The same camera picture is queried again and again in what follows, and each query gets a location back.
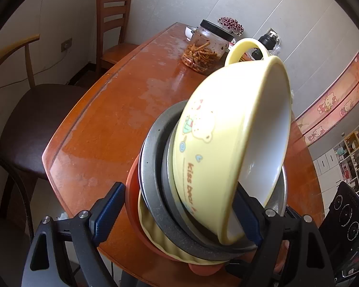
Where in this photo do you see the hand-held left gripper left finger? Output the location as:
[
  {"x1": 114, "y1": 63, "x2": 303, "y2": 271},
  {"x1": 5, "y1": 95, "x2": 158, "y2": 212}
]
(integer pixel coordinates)
[{"x1": 23, "y1": 182, "x2": 126, "y2": 287}]

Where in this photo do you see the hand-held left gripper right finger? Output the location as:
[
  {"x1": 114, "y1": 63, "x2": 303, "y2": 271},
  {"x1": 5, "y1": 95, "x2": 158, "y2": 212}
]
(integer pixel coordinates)
[{"x1": 227, "y1": 182, "x2": 337, "y2": 287}]

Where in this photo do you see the orange flower-shaped plate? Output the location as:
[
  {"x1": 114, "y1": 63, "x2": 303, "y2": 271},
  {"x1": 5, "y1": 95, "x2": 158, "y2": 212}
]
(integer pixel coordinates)
[{"x1": 126, "y1": 155, "x2": 228, "y2": 276}]

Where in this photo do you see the large steel bowl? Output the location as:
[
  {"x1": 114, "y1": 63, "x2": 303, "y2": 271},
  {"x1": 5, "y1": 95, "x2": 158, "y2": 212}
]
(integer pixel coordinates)
[{"x1": 138, "y1": 100, "x2": 288, "y2": 261}]

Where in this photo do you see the yellow shell-shaped plate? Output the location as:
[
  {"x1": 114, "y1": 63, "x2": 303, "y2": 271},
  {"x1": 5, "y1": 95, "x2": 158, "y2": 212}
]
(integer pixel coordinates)
[{"x1": 137, "y1": 194, "x2": 228, "y2": 267}]

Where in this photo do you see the yellow bowl with handle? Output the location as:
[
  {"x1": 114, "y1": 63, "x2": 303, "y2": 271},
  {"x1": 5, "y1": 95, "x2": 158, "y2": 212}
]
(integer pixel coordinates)
[{"x1": 171, "y1": 38, "x2": 294, "y2": 245}]

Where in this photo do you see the white cabinet with shelves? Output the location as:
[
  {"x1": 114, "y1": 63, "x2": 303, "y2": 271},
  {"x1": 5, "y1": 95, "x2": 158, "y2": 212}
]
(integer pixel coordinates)
[{"x1": 313, "y1": 122, "x2": 359, "y2": 204}]

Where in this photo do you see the pink cartoon door curtain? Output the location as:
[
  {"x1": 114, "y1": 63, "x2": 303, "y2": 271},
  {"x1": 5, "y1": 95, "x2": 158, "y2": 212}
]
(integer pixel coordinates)
[{"x1": 295, "y1": 51, "x2": 359, "y2": 147}]

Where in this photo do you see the wooden armchair with dark seat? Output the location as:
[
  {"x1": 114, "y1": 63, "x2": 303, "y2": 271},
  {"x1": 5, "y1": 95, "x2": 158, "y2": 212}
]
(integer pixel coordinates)
[{"x1": 0, "y1": 34, "x2": 90, "y2": 219}]

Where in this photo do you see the clear jar of dried food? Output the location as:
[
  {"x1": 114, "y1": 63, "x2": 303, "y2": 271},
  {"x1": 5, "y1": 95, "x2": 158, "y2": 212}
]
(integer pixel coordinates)
[{"x1": 181, "y1": 19, "x2": 235, "y2": 75}]

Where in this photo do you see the black thermos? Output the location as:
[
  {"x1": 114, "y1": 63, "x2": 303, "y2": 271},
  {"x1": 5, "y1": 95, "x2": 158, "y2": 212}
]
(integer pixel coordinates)
[{"x1": 251, "y1": 33, "x2": 283, "y2": 60}]

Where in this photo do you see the brown wooden chair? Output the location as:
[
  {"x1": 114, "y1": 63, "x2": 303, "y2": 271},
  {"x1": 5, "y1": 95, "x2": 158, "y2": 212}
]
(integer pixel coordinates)
[{"x1": 96, "y1": 0, "x2": 140, "y2": 80}]

